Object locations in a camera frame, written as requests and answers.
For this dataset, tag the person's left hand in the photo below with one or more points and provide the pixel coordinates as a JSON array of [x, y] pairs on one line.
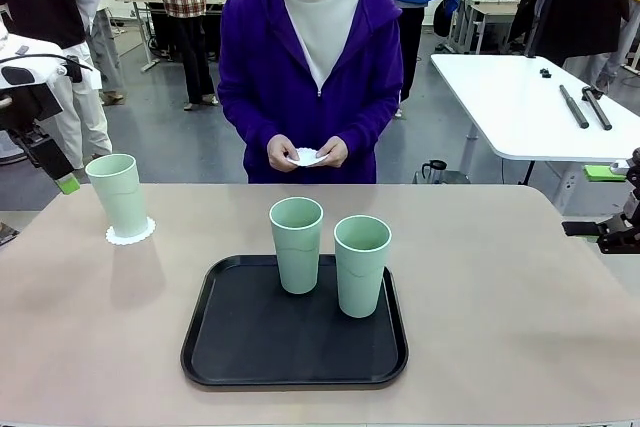
[[337, 153]]

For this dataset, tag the black plastic serving tray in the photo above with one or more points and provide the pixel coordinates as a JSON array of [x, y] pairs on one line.
[[280, 342]]

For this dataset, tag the dark brown floor item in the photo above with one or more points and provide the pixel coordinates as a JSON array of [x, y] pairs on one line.
[[9, 234]]

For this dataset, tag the person's right forearm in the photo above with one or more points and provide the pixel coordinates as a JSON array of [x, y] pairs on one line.
[[245, 124]]

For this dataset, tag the small black metal piece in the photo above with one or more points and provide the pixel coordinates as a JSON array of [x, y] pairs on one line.
[[545, 73]]

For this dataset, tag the black hanging coat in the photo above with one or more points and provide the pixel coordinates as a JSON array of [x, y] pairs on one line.
[[565, 7]]

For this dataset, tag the grey low cabinet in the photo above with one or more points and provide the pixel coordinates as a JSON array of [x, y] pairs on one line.
[[457, 178]]

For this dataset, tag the person's left forearm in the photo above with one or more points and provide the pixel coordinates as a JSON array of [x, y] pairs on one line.
[[370, 124]]

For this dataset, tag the person's right hand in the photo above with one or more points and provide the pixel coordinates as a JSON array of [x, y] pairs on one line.
[[281, 152]]

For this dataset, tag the person in grey trousers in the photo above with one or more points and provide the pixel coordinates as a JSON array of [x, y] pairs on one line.
[[107, 52]]

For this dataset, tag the black metal rod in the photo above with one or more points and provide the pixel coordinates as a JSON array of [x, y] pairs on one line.
[[574, 107]]

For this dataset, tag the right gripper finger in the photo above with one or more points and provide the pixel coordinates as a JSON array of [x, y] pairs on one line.
[[602, 173], [580, 228]]

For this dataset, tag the person in purple hoodie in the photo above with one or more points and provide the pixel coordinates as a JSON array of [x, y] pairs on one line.
[[260, 72]]

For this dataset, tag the light green plastic cup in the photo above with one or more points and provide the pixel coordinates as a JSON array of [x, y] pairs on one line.
[[120, 197], [297, 257], [362, 277]]

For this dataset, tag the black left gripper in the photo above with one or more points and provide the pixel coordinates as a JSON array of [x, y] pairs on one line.
[[30, 102]]

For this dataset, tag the grey desk with metal legs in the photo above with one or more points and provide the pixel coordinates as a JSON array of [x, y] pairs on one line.
[[492, 9]]

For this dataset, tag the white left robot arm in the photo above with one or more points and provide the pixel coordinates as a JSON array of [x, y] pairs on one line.
[[45, 47]]

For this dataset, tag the white work table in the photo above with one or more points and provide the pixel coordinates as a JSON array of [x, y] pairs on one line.
[[515, 107]]

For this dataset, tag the white scalloped paper coaster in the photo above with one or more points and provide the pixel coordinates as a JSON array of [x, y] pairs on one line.
[[130, 241], [307, 157]]

